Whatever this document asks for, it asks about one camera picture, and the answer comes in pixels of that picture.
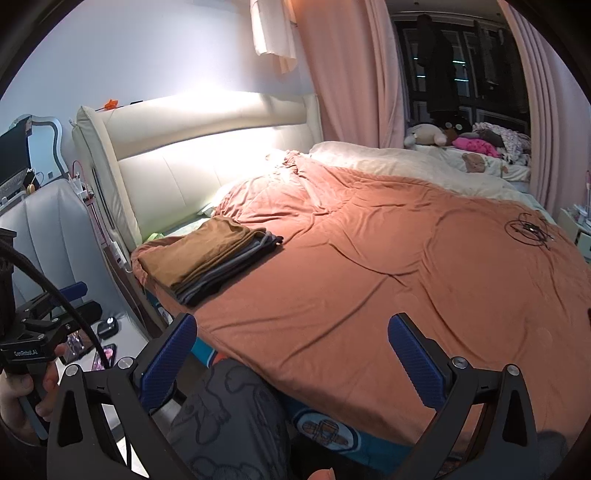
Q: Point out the grey padded chair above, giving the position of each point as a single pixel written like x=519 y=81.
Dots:
x=55 y=233

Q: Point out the cream upholstered headboard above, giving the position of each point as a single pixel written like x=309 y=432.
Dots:
x=158 y=164

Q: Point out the cream duvet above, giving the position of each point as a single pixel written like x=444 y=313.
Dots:
x=413 y=164

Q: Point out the pink curtain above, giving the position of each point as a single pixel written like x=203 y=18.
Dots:
x=353 y=58

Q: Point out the grey folded clothes stack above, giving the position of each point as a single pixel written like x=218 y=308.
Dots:
x=194 y=290

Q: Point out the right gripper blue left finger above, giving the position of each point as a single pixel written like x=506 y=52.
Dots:
x=161 y=359

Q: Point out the beige plush toy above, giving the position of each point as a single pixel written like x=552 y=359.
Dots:
x=425 y=134

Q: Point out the grey patterned pants leg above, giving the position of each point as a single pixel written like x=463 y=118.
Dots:
x=231 y=427

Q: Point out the teal patterned bed sheet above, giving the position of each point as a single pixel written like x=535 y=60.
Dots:
x=323 y=428

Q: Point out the orange bed blanket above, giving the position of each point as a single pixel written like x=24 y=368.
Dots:
x=359 y=247

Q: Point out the olive cat print t-shirt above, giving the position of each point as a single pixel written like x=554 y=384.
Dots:
x=189 y=257

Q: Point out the brown plush bear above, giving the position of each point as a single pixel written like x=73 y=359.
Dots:
x=474 y=163

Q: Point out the pink clothing pile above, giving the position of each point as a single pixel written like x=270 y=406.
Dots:
x=476 y=145

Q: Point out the person's left hand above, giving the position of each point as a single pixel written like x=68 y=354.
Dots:
x=14 y=421

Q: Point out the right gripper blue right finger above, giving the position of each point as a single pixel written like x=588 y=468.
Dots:
x=425 y=363

